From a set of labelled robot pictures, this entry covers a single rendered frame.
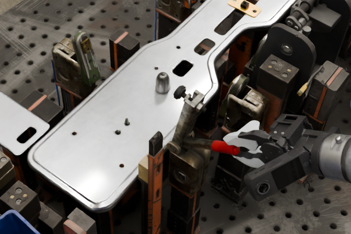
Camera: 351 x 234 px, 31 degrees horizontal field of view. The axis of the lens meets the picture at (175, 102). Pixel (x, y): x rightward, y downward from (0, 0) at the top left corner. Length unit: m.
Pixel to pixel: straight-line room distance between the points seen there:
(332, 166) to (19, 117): 0.69
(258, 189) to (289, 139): 0.10
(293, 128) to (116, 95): 0.47
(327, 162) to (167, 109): 0.47
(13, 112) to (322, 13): 0.70
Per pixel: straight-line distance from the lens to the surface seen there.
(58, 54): 1.45
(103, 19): 2.00
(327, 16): 1.41
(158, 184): 1.23
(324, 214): 1.65
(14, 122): 1.39
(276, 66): 1.33
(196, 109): 1.14
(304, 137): 1.10
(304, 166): 1.07
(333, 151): 1.02
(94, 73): 1.44
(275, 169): 1.04
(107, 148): 1.33
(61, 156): 1.32
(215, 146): 1.18
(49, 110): 1.42
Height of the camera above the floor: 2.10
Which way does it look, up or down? 52 degrees down
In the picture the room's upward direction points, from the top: 4 degrees clockwise
